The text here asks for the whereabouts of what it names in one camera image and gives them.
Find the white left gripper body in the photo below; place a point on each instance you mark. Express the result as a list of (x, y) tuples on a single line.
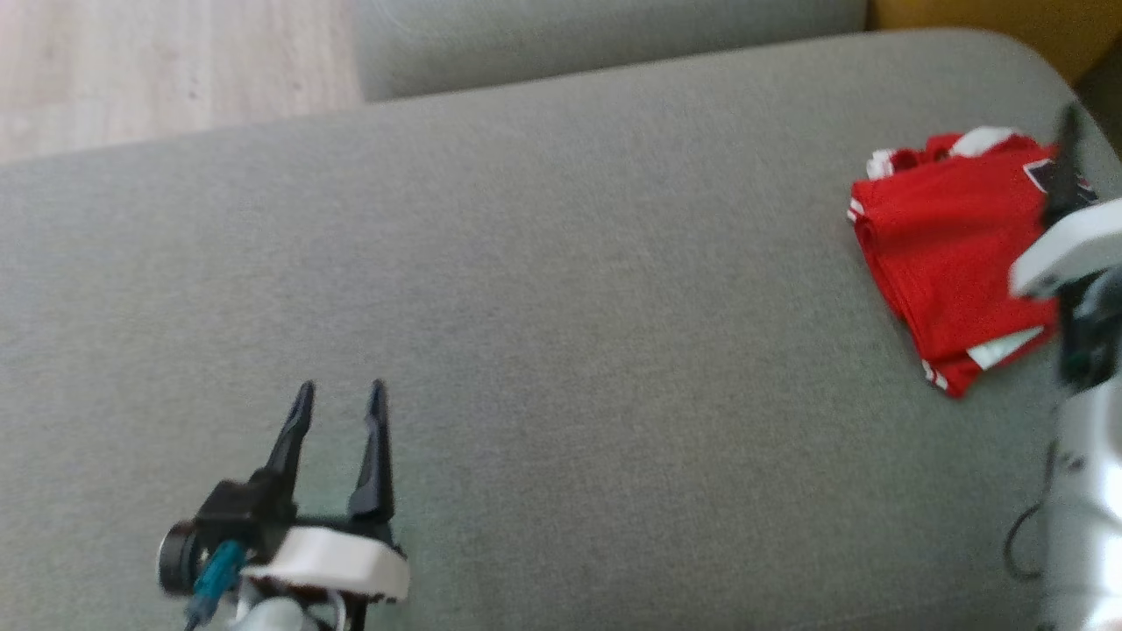
[(333, 561)]

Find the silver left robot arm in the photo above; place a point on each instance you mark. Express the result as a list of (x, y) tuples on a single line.
[(280, 615)]

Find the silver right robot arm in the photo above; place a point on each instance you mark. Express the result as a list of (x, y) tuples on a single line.
[(1087, 491)]

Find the grey sofa seat cushion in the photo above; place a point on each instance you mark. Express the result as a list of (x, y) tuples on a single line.
[(570, 44)]

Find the red basketball jersey white trim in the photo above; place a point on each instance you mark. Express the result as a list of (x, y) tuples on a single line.
[(947, 254)]

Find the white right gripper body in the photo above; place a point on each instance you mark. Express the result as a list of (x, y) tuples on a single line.
[(1065, 250)]

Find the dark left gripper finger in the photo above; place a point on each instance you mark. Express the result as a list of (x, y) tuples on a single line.
[(289, 438), (374, 456)]

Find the large grey fabric ottoman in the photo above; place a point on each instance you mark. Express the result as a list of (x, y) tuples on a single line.
[(526, 307)]

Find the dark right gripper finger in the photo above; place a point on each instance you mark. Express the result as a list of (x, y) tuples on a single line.
[(1065, 166)]

